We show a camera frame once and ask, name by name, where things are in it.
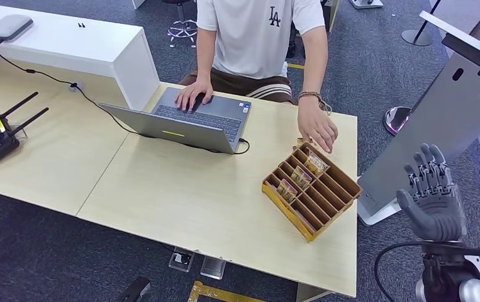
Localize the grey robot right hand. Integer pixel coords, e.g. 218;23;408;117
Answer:
396;143;469;243

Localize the person's left hand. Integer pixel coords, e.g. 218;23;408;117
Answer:
297;96;339;154

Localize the person's right hand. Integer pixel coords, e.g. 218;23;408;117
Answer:
175;79;215;113

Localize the wooden card holder box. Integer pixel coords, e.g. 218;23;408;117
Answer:
261;142;363;243

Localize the person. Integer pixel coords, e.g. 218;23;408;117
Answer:
175;0;339;154

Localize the grey laptop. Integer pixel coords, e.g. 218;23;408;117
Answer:
98;86;252;155

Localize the chrome chair base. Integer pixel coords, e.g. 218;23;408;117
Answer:
167;0;198;48

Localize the chrome stanchion base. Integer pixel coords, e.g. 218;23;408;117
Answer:
383;106;413;137

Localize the grey gate panel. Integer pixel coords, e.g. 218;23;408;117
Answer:
356;10;480;227

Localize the white counter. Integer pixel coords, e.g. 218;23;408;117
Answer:
0;1;161;112

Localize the white floor base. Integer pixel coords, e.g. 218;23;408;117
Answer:
349;0;385;9

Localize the grey stanchion with pole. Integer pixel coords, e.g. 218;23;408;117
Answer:
401;0;442;47

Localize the white desk leg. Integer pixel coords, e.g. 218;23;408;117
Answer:
296;283;333;302

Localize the clear plastic box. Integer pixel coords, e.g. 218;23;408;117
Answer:
169;248;196;274

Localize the clear acrylic stand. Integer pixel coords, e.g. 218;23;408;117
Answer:
8;124;28;143

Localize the grey power adapter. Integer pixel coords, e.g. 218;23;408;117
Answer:
0;14;34;42

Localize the black object on floor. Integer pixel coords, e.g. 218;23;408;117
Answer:
118;277;152;302

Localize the beaded bracelet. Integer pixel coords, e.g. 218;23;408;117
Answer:
297;91;333;116

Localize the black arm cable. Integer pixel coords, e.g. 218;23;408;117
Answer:
374;242;434;302

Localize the black power cable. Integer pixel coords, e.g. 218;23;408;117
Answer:
0;38;252;156

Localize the yellow floor tape frame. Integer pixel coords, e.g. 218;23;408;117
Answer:
187;280;266;302

